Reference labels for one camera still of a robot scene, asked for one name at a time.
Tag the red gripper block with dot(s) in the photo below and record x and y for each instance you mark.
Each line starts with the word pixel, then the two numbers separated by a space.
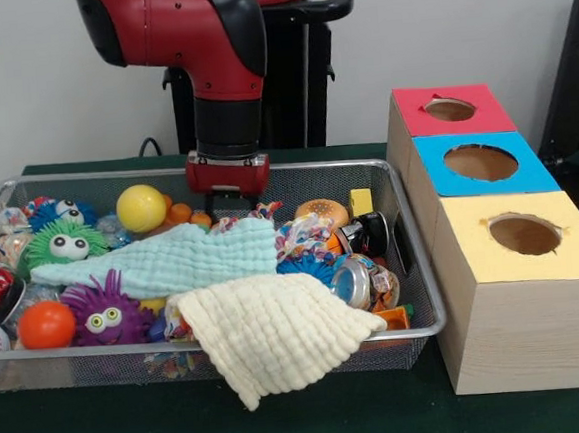
pixel 228 176

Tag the orange building block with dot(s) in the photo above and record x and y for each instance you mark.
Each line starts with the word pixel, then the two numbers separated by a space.
pixel 181 213

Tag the light blue knitted cloth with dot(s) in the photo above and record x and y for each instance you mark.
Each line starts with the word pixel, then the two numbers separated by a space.
pixel 173 261

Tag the cream waffle cloth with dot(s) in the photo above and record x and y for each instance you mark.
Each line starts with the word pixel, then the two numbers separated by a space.
pixel 279 338

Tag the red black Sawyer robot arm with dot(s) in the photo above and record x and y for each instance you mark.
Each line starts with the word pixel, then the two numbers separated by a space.
pixel 196 43

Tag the shallow clear mesh bin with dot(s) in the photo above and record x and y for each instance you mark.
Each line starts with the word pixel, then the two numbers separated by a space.
pixel 422 306

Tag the wooden box with three holes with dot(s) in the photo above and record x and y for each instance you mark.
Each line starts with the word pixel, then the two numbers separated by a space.
pixel 516 289

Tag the plain yellow ball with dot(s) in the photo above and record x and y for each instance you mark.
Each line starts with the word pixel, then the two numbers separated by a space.
pixel 141 208

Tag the tan orange ball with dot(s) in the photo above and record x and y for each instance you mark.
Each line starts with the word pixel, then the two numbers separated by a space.
pixel 321 212

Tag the black printed can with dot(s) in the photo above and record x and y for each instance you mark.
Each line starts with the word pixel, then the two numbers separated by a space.
pixel 366 234

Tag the crushed silver can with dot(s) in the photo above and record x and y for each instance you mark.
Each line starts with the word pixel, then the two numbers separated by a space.
pixel 360 279

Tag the green spiky ball with eyes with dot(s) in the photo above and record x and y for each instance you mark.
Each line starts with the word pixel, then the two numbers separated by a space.
pixel 61 244

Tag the purple spiky ball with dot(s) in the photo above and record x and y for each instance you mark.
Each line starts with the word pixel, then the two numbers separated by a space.
pixel 107 313

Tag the dark green table cloth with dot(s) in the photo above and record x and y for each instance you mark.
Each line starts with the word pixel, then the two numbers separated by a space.
pixel 286 427

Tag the black panel on stand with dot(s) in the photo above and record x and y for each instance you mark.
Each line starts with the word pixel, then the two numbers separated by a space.
pixel 575 84

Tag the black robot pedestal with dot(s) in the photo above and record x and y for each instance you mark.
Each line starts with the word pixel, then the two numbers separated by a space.
pixel 298 75

